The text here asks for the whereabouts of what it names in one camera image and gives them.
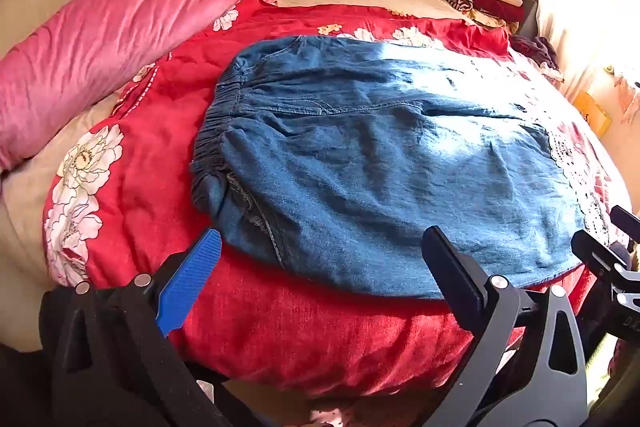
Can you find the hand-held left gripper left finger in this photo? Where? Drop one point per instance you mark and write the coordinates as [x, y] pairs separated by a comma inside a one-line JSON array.
[[192, 277]]

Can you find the patterned pink cloth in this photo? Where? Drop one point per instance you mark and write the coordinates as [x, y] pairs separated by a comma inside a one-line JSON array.
[[627, 94]]

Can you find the red floral blanket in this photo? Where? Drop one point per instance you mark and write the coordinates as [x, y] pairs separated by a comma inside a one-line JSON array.
[[150, 167]]

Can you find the yellow box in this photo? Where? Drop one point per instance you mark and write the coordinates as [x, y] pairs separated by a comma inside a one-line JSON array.
[[592, 113]]

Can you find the pink quilt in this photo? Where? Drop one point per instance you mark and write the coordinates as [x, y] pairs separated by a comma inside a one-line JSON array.
[[100, 37]]

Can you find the blue denim pants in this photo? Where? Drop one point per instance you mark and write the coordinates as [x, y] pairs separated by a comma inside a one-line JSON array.
[[375, 157]]

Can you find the dark purple clothing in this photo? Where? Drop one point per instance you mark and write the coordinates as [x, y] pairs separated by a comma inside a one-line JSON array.
[[537, 52]]

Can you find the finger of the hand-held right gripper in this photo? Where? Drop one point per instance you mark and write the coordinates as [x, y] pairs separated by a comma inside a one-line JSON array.
[[597, 249], [627, 218]]

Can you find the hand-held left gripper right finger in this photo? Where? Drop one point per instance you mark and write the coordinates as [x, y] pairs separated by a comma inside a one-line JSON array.
[[452, 272]]

